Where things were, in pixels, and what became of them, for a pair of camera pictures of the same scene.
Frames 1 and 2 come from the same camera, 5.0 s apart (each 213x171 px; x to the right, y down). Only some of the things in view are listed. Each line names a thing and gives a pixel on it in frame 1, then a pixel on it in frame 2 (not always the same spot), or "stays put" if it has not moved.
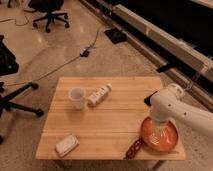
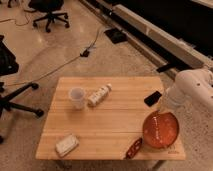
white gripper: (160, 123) → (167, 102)
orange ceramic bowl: (159, 136) stays put
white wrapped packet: (67, 144) stays put
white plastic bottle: (99, 95) stays put
